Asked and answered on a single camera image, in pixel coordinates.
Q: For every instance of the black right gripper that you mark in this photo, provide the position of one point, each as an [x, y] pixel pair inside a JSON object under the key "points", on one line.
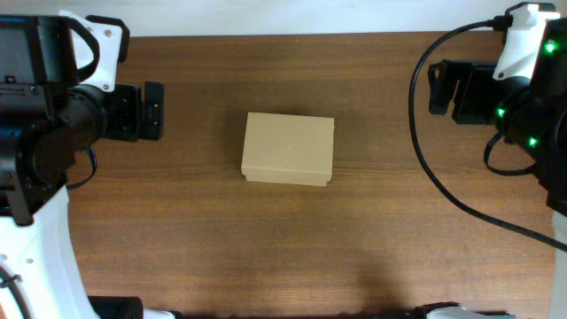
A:
{"points": [[472, 84]]}

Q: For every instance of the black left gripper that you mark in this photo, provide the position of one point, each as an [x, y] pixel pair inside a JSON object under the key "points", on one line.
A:
{"points": [[131, 127]]}

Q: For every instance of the brown cardboard box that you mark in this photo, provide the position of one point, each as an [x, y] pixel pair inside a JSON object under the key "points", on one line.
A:
{"points": [[292, 149]]}

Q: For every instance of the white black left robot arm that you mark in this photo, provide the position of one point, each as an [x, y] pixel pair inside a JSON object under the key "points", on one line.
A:
{"points": [[59, 95]]}

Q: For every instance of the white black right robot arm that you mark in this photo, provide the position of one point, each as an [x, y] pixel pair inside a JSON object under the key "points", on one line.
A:
{"points": [[526, 104]]}

